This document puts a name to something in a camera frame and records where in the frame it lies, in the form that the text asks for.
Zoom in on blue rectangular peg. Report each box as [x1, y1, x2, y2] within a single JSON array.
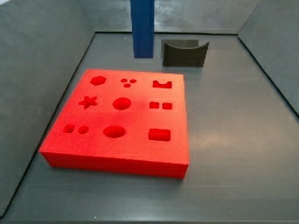
[[130, 0, 155, 59]]

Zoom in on black curved holder stand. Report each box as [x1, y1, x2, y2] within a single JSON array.
[[162, 39, 210, 67]]

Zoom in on red shape-sorting block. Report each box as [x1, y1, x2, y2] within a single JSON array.
[[40, 69, 190, 179]]

